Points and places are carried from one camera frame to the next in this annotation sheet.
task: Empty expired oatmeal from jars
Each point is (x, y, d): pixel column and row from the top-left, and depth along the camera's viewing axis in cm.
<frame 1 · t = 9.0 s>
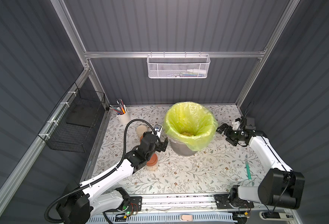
left hand: (160, 136, 78), fingers open
right hand: (223, 133, 85), fingers open
grey bin with green bag: (190, 127, 94), point 12 cm above the table
white pen cup: (123, 118, 104), point 8 cm above the table
pens in cup: (122, 107, 107), point 12 cm above the table

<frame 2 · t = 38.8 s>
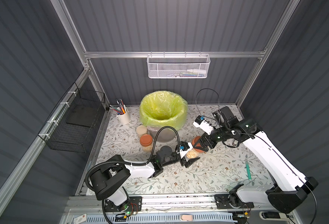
left hand: (197, 153, 72), fingers open
right hand: (201, 140, 68), fingers open
grey bin with green bag: (158, 109, 97), point 17 cm above the table
oatmeal jar with terracotta lid: (195, 153, 71), point 22 cm above the table
the other named things where they were.

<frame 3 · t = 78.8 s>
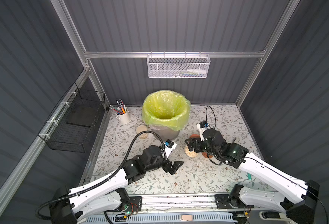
left hand: (178, 159, 69), fingers open
right hand: (193, 140, 73), fingers open
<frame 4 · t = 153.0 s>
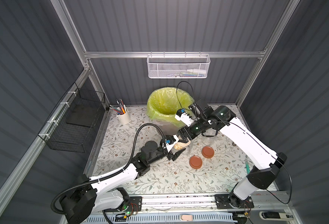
left hand: (181, 143, 71), fingers open
right hand: (182, 136, 68), fingers open
terracotta jar lid: (195, 162, 90), on the table
